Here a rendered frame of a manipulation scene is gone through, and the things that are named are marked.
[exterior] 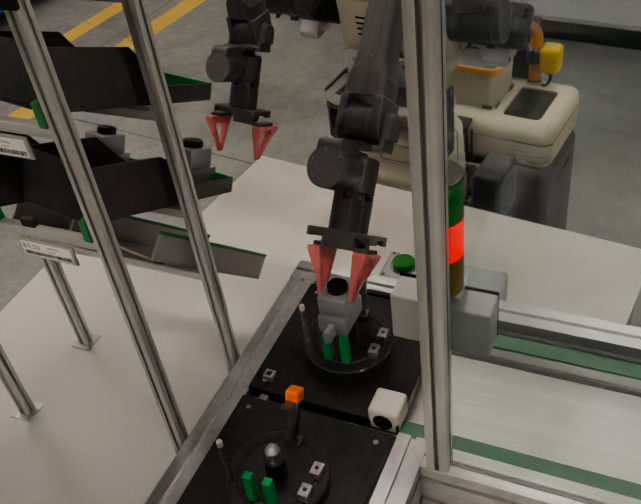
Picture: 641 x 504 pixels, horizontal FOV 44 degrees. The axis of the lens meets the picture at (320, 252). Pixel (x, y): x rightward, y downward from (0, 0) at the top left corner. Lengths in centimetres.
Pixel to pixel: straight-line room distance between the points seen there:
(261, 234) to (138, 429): 52
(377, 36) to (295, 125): 257
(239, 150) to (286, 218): 190
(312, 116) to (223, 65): 219
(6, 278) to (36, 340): 168
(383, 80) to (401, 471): 53
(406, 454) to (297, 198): 78
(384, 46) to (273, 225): 66
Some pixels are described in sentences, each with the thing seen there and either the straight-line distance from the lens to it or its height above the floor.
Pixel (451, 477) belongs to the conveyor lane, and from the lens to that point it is 112.
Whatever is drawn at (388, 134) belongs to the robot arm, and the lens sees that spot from 111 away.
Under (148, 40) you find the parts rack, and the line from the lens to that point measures 101.
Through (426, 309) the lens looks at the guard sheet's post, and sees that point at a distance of 89.
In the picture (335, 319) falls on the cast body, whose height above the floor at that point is 108.
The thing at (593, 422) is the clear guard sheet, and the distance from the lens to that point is 98.
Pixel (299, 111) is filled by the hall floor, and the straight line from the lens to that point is 380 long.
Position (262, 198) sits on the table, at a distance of 178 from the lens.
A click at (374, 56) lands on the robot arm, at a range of 114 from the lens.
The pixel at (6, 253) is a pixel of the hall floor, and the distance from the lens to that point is 340.
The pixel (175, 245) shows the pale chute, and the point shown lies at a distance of 117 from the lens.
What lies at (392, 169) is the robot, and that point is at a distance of 191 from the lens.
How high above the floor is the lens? 189
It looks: 40 degrees down
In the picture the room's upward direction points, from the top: 9 degrees counter-clockwise
